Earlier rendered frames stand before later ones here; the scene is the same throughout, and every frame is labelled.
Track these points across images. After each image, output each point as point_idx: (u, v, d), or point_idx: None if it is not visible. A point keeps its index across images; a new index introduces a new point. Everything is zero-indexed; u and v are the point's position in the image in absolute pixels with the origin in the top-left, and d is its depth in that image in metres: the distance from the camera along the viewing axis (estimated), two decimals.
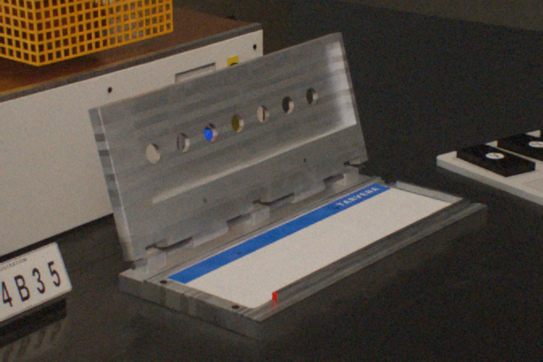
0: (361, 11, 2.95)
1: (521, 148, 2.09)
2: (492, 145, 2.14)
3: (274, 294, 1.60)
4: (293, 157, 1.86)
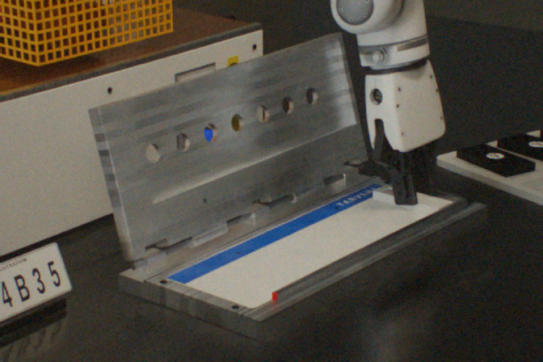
0: None
1: (521, 148, 2.09)
2: (492, 145, 2.14)
3: (274, 294, 1.60)
4: (293, 157, 1.86)
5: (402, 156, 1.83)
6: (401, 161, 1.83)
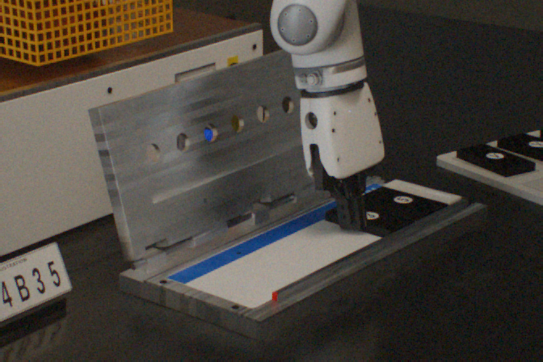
0: (361, 11, 2.95)
1: (521, 148, 2.09)
2: (492, 145, 2.14)
3: (274, 294, 1.60)
4: (293, 157, 1.86)
5: (344, 181, 1.75)
6: (344, 186, 1.75)
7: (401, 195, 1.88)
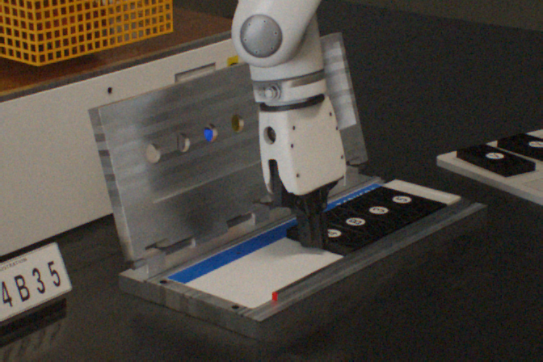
0: (361, 11, 2.95)
1: (521, 148, 2.09)
2: (492, 145, 2.14)
3: (274, 294, 1.60)
4: None
5: (305, 198, 1.70)
6: (305, 203, 1.70)
7: (399, 195, 1.88)
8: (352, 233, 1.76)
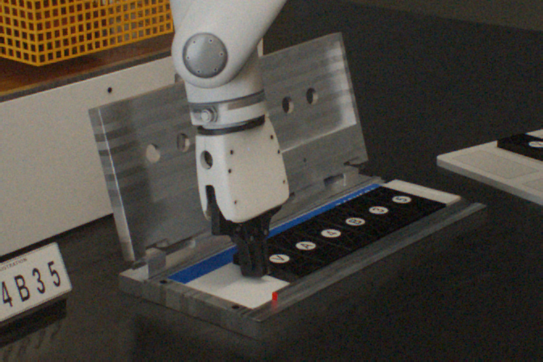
0: (361, 11, 2.95)
1: (521, 148, 2.09)
2: (492, 145, 2.14)
3: (274, 294, 1.60)
4: (293, 157, 1.86)
5: (244, 225, 1.62)
6: (244, 230, 1.62)
7: (399, 195, 1.88)
8: (352, 233, 1.76)
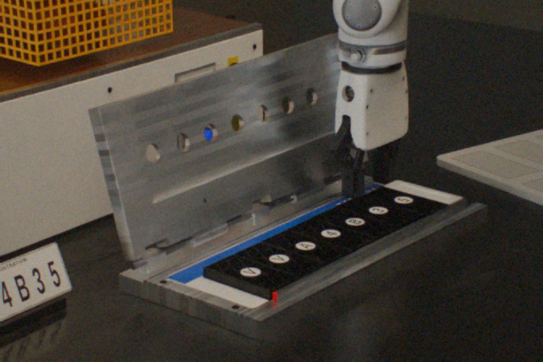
0: None
1: (232, 279, 1.63)
2: (492, 145, 2.14)
3: (274, 294, 1.60)
4: (293, 157, 1.86)
5: (359, 152, 1.86)
6: (357, 156, 1.86)
7: (401, 195, 1.88)
8: (352, 233, 1.76)
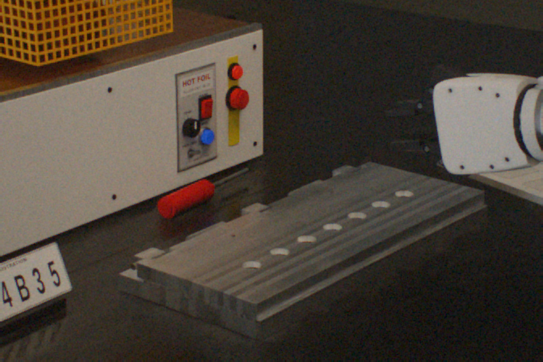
0: (361, 11, 2.95)
1: None
2: None
3: None
4: None
5: (433, 101, 1.60)
6: (430, 100, 1.60)
7: (401, 195, 1.88)
8: None
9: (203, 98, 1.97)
